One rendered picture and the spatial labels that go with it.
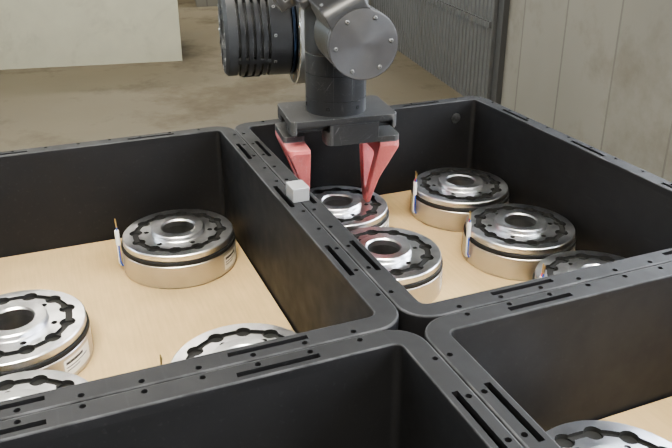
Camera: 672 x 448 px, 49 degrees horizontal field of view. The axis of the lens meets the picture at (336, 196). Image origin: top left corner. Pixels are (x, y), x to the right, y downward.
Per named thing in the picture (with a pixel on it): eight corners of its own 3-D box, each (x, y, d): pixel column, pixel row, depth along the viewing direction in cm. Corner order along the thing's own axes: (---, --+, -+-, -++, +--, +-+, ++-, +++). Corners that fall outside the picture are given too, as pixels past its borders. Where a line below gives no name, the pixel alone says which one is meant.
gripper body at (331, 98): (397, 132, 69) (400, 54, 66) (291, 142, 66) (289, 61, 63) (375, 112, 74) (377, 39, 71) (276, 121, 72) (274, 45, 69)
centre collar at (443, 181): (428, 180, 80) (429, 175, 80) (468, 174, 81) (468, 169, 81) (451, 197, 76) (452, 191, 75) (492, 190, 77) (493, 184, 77)
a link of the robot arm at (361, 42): (330, -101, 64) (244, -51, 64) (364, -96, 53) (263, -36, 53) (387, 20, 69) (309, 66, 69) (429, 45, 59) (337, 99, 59)
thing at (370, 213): (278, 196, 77) (277, 191, 77) (369, 186, 80) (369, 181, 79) (300, 237, 68) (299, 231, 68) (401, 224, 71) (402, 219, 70)
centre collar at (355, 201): (307, 198, 75) (307, 193, 75) (353, 193, 76) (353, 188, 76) (319, 218, 71) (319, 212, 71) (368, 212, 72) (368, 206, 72)
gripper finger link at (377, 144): (398, 211, 72) (401, 119, 68) (327, 219, 70) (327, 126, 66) (376, 185, 78) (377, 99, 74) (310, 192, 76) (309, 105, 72)
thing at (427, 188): (397, 179, 81) (397, 174, 81) (475, 167, 85) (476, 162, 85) (441, 214, 73) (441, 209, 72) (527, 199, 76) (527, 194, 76)
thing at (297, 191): (285, 195, 58) (285, 181, 58) (302, 192, 59) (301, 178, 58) (293, 203, 57) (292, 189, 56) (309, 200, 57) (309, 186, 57)
